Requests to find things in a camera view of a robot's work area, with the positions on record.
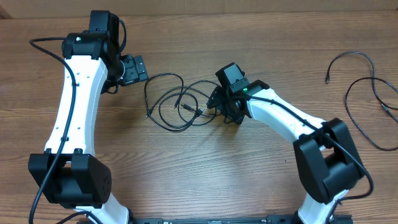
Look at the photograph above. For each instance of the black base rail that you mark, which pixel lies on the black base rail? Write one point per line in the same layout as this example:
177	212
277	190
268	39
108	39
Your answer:
214	221

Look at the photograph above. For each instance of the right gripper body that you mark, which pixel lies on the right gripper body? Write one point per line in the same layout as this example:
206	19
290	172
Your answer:
221	101

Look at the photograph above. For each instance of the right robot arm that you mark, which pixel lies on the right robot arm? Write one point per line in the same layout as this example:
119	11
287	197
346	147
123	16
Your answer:
327	159

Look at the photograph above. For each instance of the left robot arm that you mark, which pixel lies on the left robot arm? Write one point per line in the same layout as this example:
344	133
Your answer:
68	172

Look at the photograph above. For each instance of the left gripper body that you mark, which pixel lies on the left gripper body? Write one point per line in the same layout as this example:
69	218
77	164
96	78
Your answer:
134	71

